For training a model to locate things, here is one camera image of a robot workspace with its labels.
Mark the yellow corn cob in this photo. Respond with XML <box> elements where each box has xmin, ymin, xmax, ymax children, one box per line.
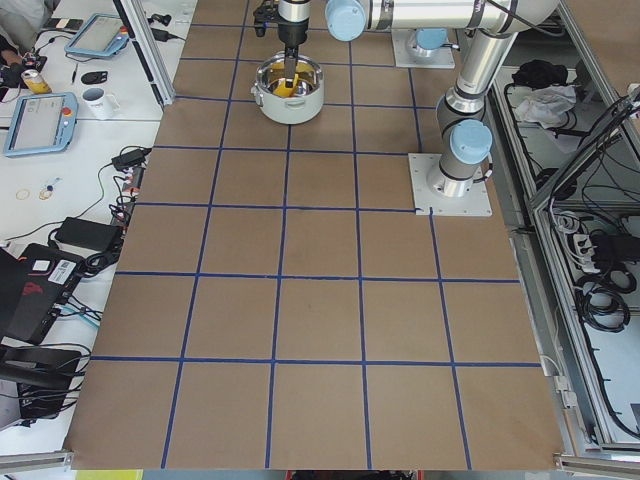
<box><xmin>272</xmin><ymin>74</ymin><xmax>299</xmax><ymax>98</ymax></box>

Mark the black power brick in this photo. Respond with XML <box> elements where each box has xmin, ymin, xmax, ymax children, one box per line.
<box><xmin>54</xmin><ymin>217</ymin><xmax>123</xmax><ymax>251</ymax></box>

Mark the blue teach pendant far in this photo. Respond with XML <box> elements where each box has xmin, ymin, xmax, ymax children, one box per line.
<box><xmin>64</xmin><ymin>13</ymin><xmax>129</xmax><ymax>58</ymax></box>

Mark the blue teach pendant near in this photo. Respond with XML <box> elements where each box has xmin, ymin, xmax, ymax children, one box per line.
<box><xmin>3</xmin><ymin>92</ymin><xmax>78</xmax><ymax>157</ymax></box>

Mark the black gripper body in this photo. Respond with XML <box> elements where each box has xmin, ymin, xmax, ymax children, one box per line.
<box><xmin>253</xmin><ymin>0</ymin><xmax>308</xmax><ymax>48</ymax></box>

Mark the pale green cooking pot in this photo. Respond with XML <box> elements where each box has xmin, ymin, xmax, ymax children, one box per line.
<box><xmin>251</xmin><ymin>51</ymin><xmax>325</xmax><ymax>125</ymax></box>

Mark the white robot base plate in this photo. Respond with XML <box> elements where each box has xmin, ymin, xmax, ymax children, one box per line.
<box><xmin>408</xmin><ymin>153</ymin><xmax>492</xmax><ymax>217</ymax></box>

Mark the yellow drink can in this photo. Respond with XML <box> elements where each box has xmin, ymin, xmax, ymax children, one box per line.
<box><xmin>21</xmin><ymin>69</ymin><xmax>52</xmax><ymax>95</ymax></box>

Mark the blue teach pendant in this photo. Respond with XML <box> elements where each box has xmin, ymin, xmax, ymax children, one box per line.
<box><xmin>64</xmin><ymin>13</ymin><xmax>129</xmax><ymax>58</ymax></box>
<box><xmin>3</xmin><ymin>92</ymin><xmax>78</xmax><ymax>157</ymax></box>

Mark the black computer mouse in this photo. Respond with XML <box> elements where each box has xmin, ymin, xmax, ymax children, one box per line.
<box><xmin>81</xmin><ymin>71</ymin><xmax>109</xmax><ymax>85</ymax></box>

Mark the white mug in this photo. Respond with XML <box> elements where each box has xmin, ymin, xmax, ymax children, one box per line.
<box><xmin>82</xmin><ymin>87</ymin><xmax>120</xmax><ymax>120</ymax></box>

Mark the aluminium frame post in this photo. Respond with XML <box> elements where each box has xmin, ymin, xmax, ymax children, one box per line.
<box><xmin>113</xmin><ymin>0</ymin><xmax>176</xmax><ymax>108</ymax></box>

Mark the black laptop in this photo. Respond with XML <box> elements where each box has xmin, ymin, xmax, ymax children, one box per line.
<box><xmin>1</xmin><ymin>243</ymin><xmax>84</xmax><ymax>345</ymax></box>

